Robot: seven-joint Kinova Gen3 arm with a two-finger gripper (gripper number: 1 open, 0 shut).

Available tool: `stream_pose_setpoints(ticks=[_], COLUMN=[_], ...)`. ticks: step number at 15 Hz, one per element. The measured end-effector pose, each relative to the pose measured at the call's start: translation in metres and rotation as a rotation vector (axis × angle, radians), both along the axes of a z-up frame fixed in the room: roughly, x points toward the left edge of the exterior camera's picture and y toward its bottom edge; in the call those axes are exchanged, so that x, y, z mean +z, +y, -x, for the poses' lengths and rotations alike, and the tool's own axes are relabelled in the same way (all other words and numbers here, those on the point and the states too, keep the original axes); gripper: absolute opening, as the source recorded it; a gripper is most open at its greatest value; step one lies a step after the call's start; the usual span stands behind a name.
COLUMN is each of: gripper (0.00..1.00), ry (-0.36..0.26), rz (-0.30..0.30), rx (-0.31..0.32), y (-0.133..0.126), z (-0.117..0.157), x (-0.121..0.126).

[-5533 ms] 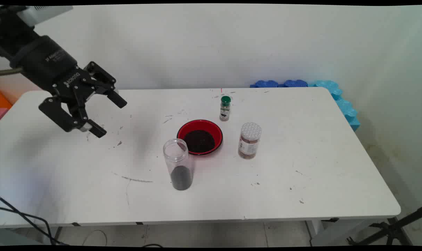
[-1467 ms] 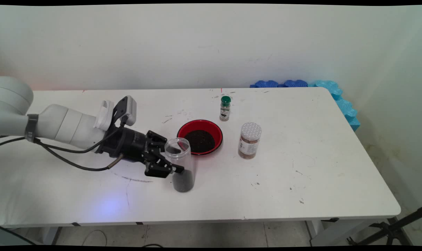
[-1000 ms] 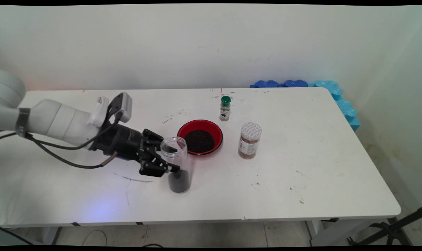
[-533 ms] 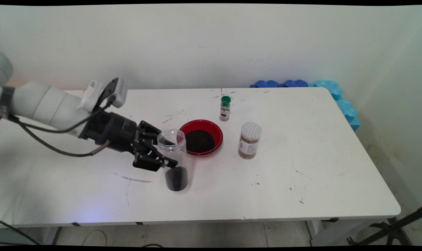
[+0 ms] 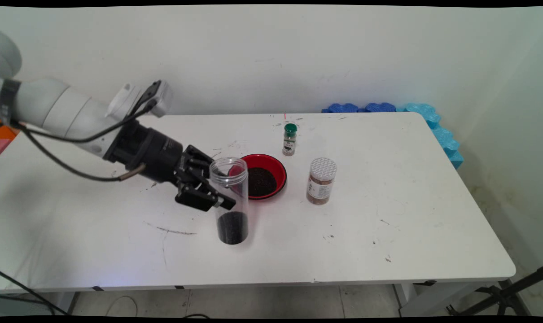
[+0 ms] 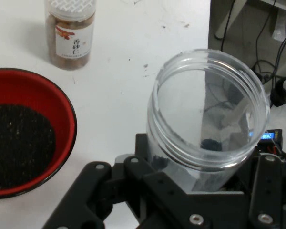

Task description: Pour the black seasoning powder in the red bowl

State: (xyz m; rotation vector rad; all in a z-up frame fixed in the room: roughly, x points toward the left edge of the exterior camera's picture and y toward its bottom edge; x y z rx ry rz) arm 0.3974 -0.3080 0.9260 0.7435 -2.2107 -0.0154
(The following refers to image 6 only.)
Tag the red bowl black rim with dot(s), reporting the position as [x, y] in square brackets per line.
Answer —
[38, 88]

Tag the white table leg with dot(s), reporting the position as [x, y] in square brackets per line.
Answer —
[228, 19]

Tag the clear plastic jar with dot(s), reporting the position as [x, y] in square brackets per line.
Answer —
[205, 107]

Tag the brown-filled jar white lid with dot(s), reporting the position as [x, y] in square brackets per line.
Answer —
[71, 43]

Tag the black power plug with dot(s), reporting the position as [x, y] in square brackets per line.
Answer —
[280, 95]

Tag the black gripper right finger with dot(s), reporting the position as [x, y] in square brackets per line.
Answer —
[267, 186]

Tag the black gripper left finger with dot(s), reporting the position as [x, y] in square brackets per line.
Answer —
[157, 190]

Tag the blue display power meter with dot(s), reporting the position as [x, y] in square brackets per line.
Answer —
[268, 136]

